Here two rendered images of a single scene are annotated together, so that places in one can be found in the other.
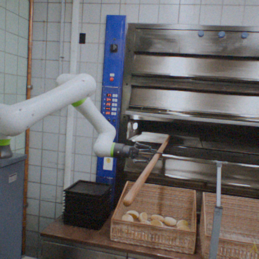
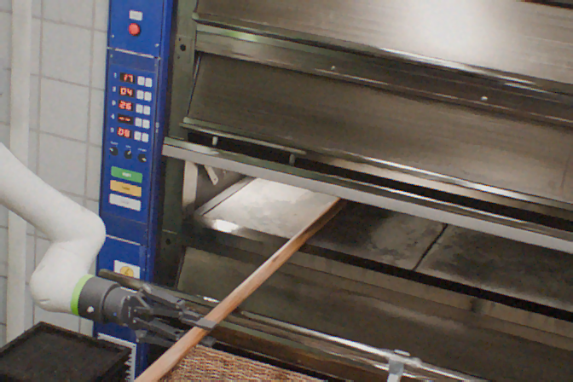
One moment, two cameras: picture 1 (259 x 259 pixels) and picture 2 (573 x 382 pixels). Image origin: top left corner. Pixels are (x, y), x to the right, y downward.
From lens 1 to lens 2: 0.96 m
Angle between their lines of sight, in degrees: 16
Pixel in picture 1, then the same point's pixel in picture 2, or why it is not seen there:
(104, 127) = (62, 228)
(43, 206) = not seen: outside the picture
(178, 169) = (331, 327)
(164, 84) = (297, 61)
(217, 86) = (460, 89)
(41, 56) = not seen: outside the picture
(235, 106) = (512, 161)
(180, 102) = (344, 126)
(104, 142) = (58, 274)
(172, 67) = (321, 11)
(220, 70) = (471, 37)
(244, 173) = (526, 368)
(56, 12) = not seen: outside the picture
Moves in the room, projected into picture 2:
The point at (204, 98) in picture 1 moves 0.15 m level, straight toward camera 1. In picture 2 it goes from (419, 123) to (399, 138)
